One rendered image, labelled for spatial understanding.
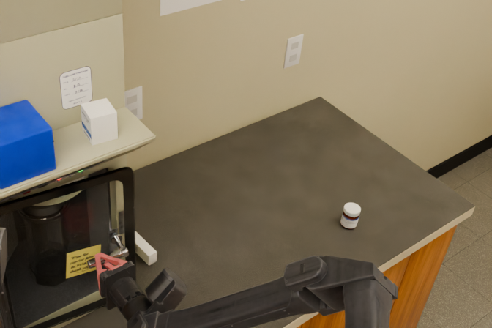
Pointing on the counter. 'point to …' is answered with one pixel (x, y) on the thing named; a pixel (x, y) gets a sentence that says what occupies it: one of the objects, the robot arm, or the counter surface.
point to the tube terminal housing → (50, 40)
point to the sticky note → (73, 264)
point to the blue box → (24, 144)
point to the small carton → (99, 121)
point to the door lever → (112, 252)
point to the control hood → (104, 151)
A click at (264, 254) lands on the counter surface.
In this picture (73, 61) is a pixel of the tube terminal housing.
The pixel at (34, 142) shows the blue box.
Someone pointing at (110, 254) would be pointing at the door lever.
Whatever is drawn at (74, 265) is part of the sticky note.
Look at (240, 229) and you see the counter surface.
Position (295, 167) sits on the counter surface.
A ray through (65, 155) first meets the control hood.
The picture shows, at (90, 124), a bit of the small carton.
